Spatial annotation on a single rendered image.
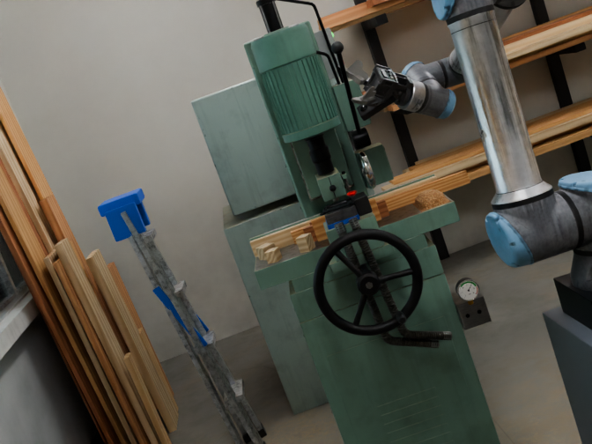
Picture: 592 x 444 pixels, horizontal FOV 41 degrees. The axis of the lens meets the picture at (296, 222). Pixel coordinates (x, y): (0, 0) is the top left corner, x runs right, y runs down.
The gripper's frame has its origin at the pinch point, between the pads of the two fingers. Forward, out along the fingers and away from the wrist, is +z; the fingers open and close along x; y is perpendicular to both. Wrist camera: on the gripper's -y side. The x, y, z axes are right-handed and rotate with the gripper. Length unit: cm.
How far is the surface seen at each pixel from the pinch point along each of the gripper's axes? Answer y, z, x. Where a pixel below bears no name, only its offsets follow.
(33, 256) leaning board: -152, 51, -59
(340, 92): -14.0, -12.6, -18.1
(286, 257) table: -42, 5, 29
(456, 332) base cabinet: -38, -42, 55
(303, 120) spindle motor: -12.6, 7.2, 3.1
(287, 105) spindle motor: -11.6, 11.7, -1.1
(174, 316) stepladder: -125, 5, -12
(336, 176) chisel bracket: -23.0, -6.4, 12.5
